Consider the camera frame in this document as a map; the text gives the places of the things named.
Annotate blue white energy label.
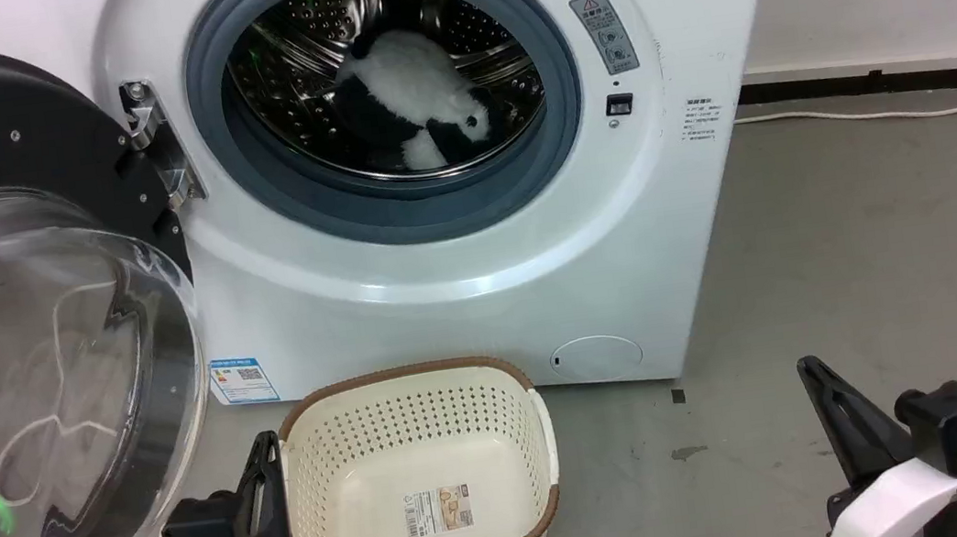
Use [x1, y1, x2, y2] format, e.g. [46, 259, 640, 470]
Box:
[207, 352, 281, 411]

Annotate black white panda plush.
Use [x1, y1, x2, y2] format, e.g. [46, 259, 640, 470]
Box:
[324, 16, 502, 181]

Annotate metal door hinge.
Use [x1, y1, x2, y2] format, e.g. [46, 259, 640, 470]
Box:
[118, 72, 207, 213]

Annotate grey warning sticker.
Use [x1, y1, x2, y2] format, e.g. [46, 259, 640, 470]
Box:
[569, 0, 641, 81]

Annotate white power cable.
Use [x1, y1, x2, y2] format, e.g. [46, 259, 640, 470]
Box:
[733, 88, 957, 143]

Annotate paper label with barcode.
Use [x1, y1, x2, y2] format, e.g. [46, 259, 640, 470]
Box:
[402, 482, 477, 537]

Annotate small printed text sticker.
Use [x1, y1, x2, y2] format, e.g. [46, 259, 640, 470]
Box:
[678, 95, 729, 146]

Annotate cream laundry basket brown rim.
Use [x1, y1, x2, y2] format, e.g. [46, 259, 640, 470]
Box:
[270, 347, 568, 537]

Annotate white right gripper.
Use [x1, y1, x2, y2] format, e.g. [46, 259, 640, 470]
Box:
[796, 338, 957, 537]

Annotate black baseboard strip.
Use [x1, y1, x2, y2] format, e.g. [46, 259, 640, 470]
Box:
[736, 56, 957, 121]

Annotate white front-load washing machine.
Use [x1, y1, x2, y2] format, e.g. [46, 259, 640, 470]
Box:
[0, 0, 838, 467]

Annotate stainless steel washer drum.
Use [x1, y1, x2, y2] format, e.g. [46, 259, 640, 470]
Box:
[219, 0, 556, 200]

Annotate round white filter cover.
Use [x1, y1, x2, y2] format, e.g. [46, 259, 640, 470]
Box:
[546, 329, 647, 386]

